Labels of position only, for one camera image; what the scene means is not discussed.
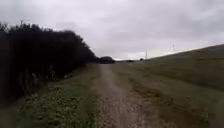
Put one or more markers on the thin distant pole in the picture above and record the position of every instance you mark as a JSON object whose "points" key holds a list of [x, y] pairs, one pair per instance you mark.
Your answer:
{"points": [[146, 55], [174, 48]]}

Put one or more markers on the distant dark tree clump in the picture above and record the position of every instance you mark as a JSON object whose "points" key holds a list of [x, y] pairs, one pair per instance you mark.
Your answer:
{"points": [[106, 60]]}

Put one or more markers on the gravel dirt track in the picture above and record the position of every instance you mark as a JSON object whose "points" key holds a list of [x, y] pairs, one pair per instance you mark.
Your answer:
{"points": [[115, 103]]}

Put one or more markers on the grass verge with weeds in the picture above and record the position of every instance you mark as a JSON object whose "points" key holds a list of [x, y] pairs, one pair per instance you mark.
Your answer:
{"points": [[63, 106]]}

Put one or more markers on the grassy hillside slope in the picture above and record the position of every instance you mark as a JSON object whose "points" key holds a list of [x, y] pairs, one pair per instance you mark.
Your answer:
{"points": [[183, 83]]}

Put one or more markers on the row of dark trees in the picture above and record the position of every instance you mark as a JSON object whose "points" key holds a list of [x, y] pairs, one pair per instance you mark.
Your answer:
{"points": [[36, 60]]}

